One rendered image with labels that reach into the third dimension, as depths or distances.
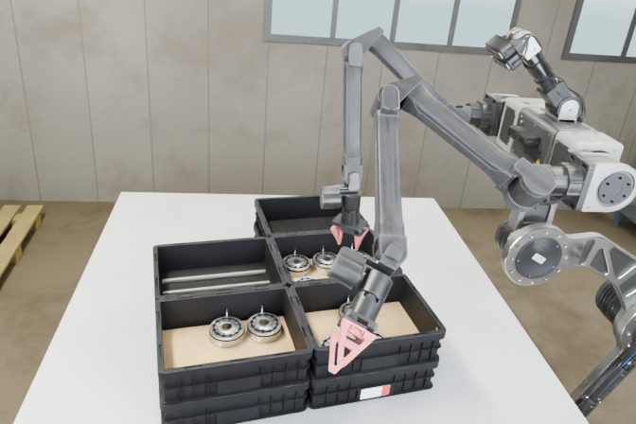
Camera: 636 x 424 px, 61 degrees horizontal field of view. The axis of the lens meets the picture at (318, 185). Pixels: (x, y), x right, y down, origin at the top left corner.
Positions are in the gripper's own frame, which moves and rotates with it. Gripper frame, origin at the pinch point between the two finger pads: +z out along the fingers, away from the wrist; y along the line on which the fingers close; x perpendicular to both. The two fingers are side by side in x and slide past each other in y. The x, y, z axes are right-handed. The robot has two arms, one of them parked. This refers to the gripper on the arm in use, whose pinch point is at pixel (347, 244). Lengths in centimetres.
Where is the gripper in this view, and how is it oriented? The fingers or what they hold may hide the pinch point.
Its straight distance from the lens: 178.9
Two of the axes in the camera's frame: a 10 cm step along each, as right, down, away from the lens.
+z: -0.4, 8.9, 4.6
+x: 4.8, -3.9, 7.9
